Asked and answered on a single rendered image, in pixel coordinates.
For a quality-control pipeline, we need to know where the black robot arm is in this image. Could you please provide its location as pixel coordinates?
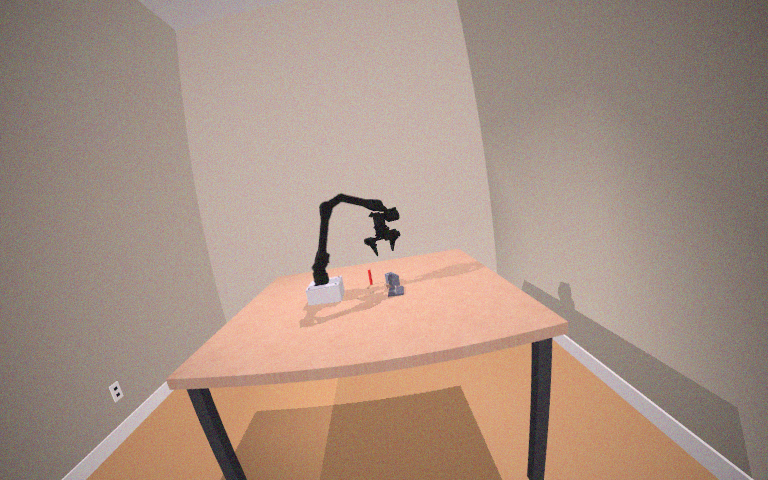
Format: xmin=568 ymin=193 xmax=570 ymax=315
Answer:
xmin=312 ymin=194 xmax=399 ymax=286

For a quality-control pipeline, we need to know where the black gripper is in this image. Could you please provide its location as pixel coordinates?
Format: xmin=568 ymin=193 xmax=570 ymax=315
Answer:
xmin=364 ymin=224 xmax=400 ymax=256

